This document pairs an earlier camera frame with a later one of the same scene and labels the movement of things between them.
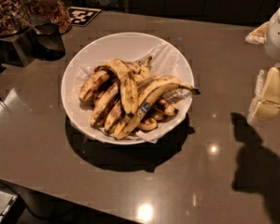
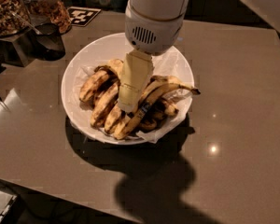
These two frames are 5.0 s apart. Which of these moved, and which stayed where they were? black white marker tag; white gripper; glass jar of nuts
Moved: white gripper
Stayed: glass jar of nuts; black white marker tag
